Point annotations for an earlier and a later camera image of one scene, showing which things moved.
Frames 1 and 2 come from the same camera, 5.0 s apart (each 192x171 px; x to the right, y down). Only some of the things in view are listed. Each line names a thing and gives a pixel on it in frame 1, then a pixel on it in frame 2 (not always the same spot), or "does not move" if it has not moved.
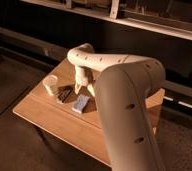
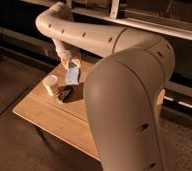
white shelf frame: (115, 17) does not move
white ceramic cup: (49, 82) does not move
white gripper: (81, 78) -> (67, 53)
